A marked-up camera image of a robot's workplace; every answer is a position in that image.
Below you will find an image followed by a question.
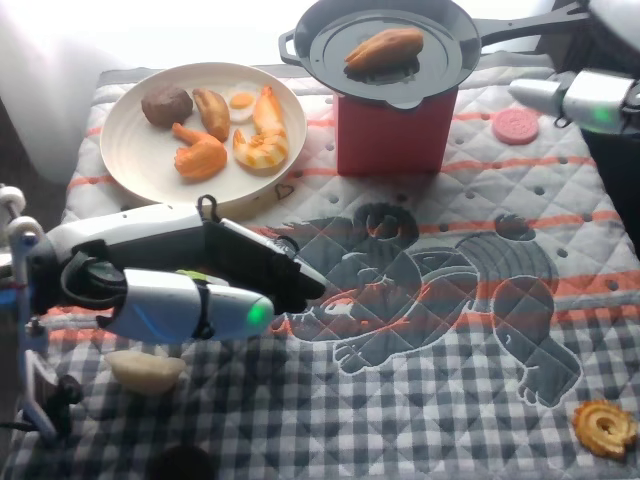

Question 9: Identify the brown toy meat patty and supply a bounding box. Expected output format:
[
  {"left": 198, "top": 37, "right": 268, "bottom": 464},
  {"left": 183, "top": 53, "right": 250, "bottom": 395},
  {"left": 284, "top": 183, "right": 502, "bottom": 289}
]
[{"left": 140, "top": 84, "right": 195, "bottom": 126}]

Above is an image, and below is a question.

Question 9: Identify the orange toy sweet potato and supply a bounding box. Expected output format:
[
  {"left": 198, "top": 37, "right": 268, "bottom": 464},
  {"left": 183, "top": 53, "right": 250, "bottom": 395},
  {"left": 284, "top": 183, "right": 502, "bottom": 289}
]
[{"left": 343, "top": 27, "right": 425, "bottom": 72}]

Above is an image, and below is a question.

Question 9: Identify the orange toy chicken wing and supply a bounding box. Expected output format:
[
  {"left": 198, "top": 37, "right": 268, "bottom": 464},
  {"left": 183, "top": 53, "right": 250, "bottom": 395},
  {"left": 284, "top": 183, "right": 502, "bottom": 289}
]
[{"left": 171, "top": 122, "right": 229, "bottom": 180}]

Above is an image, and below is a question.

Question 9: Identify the black frying pan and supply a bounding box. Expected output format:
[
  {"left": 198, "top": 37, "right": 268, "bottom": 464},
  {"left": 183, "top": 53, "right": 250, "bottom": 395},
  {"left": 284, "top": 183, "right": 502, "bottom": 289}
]
[{"left": 278, "top": 0, "right": 594, "bottom": 111}]

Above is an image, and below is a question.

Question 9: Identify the grey quilt with bear print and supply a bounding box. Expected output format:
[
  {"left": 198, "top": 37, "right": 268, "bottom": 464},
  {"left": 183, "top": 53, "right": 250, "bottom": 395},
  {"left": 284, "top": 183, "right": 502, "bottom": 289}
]
[{"left": 0, "top": 52, "right": 640, "bottom": 480}]

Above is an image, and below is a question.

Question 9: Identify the pink round disc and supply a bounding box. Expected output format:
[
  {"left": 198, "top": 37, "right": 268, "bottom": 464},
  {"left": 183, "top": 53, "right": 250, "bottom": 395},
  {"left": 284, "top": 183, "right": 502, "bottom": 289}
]
[{"left": 493, "top": 109, "right": 542, "bottom": 146}]

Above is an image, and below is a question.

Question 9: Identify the cream round plate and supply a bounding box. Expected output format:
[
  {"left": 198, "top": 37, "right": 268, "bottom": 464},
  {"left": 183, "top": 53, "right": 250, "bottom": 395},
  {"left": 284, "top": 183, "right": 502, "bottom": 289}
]
[{"left": 98, "top": 61, "right": 309, "bottom": 207}]

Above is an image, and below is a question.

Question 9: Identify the orange toy shrimp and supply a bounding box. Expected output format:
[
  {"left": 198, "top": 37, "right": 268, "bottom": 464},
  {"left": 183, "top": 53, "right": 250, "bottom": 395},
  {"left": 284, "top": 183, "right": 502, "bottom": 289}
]
[{"left": 232, "top": 84, "right": 291, "bottom": 174}]

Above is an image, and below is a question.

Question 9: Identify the yellow swirl cookie toy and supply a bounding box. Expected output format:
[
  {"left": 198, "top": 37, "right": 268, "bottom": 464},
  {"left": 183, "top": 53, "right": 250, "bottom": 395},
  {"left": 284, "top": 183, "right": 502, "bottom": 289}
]
[{"left": 573, "top": 398, "right": 640, "bottom": 457}]

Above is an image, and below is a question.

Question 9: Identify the white toy dumpling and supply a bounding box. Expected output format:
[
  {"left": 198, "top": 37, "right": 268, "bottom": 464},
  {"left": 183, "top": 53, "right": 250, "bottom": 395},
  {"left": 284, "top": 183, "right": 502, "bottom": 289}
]
[{"left": 104, "top": 349, "right": 189, "bottom": 396}]

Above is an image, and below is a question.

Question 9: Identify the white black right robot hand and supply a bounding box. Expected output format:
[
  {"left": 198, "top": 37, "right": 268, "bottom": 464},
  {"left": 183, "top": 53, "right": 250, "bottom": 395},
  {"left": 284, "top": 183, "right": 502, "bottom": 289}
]
[{"left": 508, "top": 0, "right": 640, "bottom": 136}]

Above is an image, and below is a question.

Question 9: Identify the red cube box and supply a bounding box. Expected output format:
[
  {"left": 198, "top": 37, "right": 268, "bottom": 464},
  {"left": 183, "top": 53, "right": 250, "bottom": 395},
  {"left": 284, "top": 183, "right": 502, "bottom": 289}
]
[{"left": 335, "top": 87, "right": 459, "bottom": 176}]

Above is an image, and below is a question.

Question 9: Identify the brown toy bread roll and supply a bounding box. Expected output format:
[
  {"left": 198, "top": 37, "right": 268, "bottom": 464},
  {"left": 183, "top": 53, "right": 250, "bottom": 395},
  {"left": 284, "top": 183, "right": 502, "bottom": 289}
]
[{"left": 192, "top": 87, "right": 232, "bottom": 142}]

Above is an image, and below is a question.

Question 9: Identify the dark brown round object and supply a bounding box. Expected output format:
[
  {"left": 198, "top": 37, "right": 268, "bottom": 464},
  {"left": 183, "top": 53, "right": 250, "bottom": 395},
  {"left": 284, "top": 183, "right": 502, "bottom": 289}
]
[{"left": 157, "top": 443, "right": 216, "bottom": 480}]

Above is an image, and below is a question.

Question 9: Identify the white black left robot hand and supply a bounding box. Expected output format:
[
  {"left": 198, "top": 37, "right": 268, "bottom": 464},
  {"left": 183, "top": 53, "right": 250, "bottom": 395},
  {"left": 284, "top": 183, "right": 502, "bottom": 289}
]
[{"left": 44, "top": 194, "right": 327, "bottom": 345}]

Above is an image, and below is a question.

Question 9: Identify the toy fried egg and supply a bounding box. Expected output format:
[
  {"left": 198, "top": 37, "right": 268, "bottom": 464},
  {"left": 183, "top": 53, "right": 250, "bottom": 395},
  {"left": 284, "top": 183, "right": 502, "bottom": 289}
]
[{"left": 219, "top": 82, "right": 261, "bottom": 125}]

